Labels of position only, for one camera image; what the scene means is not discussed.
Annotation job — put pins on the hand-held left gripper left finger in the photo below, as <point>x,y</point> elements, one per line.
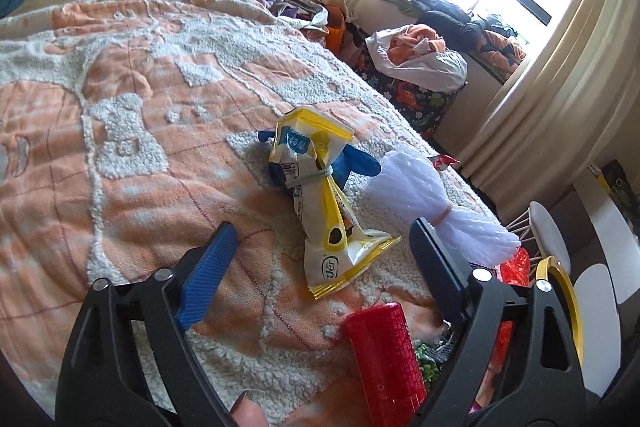
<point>210,272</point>

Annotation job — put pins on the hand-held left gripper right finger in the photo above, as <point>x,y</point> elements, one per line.
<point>440,267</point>

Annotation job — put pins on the white foam net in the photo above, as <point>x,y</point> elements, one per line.
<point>415,187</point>

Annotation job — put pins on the yellow white snack packet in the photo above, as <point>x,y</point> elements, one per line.
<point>330,227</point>

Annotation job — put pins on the person's left hand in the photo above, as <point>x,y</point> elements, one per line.
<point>250,412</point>

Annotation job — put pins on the green patterned wrapper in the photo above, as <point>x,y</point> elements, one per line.
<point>427,362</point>

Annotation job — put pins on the red textured cylinder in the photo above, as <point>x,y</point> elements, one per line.
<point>385,357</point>

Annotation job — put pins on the small red wrapper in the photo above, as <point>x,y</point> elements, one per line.
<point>442,161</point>

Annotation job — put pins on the blue glove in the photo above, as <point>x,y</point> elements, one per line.
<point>355,162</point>

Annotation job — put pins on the orange white tufted blanket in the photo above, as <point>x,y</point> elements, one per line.
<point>125,157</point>

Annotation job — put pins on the dinosaur print laundry bag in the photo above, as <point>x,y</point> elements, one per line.
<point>415,107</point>

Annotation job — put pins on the white curved desk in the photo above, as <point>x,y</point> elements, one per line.
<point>615,232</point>

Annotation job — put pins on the white bag with orange cloth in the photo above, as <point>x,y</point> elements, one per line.
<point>435,69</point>

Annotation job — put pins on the orange towel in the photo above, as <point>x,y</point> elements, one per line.
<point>410,42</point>

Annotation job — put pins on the heap of jackets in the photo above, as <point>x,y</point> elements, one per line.
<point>450,17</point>

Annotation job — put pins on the white purple garment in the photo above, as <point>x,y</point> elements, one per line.
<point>305,14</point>

